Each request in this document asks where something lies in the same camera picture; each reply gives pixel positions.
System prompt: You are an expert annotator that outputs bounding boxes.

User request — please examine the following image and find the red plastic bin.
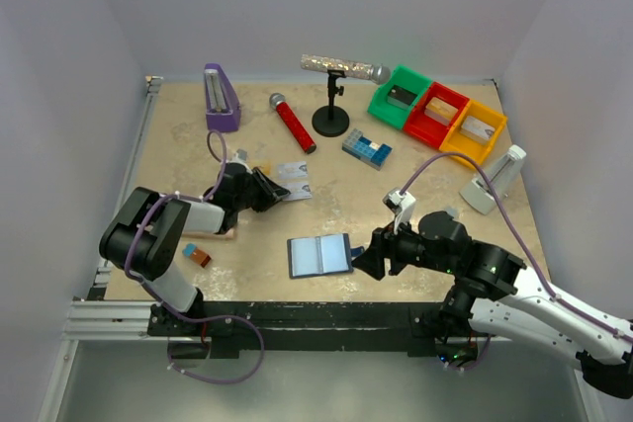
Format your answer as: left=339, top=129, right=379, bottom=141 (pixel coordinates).
left=403, top=82, right=469, bottom=149

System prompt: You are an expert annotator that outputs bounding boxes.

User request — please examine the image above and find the purple metronome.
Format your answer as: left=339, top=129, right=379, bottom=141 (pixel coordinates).
left=203, top=63, right=241, bottom=133

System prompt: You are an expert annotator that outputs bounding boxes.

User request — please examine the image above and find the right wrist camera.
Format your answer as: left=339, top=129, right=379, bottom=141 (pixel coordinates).
left=383, top=189, right=416, bottom=234

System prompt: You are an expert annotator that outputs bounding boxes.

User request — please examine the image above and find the navy blue card holder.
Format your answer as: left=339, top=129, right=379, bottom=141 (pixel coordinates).
left=287, top=233, right=365, bottom=279

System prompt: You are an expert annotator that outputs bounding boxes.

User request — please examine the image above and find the pink microphone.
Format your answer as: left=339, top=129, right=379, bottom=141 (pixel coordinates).
left=182, top=229, right=236, bottom=240

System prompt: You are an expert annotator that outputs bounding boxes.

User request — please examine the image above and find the green plastic bin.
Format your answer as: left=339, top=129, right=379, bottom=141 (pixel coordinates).
left=368, top=65, right=433, bottom=129

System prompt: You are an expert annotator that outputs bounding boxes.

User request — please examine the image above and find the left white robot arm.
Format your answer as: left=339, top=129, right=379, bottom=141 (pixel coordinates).
left=99, top=161, right=290, bottom=318

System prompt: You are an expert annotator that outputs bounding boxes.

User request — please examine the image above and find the aluminium frame rail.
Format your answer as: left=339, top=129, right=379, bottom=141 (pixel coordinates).
left=38, top=76, right=163, bottom=421

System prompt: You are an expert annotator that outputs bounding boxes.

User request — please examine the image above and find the yellow plastic bin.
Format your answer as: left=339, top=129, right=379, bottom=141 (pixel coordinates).
left=439, top=100, right=507, bottom=165

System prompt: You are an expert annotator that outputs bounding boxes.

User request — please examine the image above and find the white metronome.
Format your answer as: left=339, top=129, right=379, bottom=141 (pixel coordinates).
left=460, top=145, right=526, bottom=215

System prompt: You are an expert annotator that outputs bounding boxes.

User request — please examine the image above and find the gold card in red bin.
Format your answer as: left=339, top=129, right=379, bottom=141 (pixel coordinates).
left=424, top=97, right=458, bottom=126

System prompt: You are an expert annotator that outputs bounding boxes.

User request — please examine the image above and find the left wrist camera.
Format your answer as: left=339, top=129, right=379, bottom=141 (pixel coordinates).
left=228, top=149, right=247, bottom=166

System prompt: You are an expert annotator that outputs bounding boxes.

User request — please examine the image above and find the dark card in green bin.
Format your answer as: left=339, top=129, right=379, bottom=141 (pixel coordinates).
left=386, top=86, right=417, bottom=110

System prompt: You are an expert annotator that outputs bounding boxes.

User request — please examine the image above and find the blue toy brick block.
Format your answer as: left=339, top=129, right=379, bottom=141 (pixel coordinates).
left=341, top=128, right=392, bottom=170

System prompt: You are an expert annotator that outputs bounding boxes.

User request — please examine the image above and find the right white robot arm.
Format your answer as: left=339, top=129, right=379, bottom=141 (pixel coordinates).
left=352, top=211, right=632, bottom=399

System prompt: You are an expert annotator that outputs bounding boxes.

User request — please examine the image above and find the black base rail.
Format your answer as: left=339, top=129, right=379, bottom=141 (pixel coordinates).
left=147, top=301, right=474, bottom=359

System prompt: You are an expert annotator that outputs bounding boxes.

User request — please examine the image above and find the white card in yellow bin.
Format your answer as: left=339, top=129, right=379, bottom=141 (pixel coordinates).
left=460, top=116, right=496, bottom=144

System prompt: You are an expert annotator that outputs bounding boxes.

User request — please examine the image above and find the black microphone stand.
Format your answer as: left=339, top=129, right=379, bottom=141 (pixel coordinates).
left=312, top=69, right=349, bottom=137

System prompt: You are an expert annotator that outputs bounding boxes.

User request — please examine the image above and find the silver glitter microphone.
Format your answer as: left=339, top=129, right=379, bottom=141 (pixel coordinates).
left=300, top=54, right=392, bottom=85

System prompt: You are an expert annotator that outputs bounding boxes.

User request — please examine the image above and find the red glitter microphone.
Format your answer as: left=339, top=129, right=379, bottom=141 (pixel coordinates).
left=269, top=93, right=317, bottom=154

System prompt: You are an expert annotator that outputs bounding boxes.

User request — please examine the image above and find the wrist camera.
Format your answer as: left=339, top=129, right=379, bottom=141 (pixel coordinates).
left=228, top=149, right=247, bottom=166
left=383, top=189, right=416, bottom=234

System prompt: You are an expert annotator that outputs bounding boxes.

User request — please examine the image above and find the orange and blue brick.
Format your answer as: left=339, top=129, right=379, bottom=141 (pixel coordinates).
left=182, top=243, right=212, bottom=268

